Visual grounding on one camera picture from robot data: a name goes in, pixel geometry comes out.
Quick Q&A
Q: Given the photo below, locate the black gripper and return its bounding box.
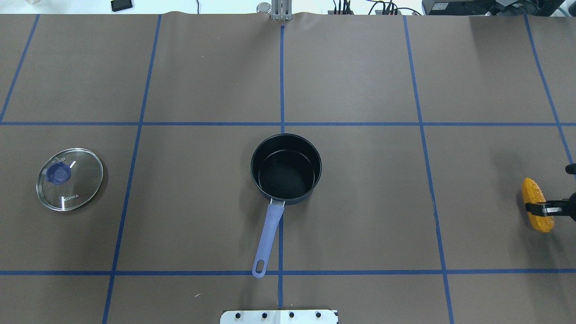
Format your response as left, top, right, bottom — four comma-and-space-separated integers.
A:
525, 164, 576, 221

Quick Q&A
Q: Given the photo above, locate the yellow corn cob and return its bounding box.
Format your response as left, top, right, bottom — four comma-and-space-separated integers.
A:
521, 178, 555, 233

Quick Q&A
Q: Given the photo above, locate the glass lid with blue knob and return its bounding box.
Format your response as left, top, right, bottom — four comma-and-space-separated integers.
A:
36, 148, 104, 212

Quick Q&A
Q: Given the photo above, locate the dark blue saucepan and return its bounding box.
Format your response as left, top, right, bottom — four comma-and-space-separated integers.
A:
250, 133, 322, 278

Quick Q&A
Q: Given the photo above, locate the small black square pad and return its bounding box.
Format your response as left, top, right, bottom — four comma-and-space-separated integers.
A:
110, 0, 133, 12

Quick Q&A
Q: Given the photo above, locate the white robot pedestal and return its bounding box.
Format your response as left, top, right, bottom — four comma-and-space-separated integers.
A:
220, 309, 339, 324

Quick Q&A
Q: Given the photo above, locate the aluminium frame post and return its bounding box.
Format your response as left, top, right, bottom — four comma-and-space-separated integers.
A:
271, 0, 293, 21

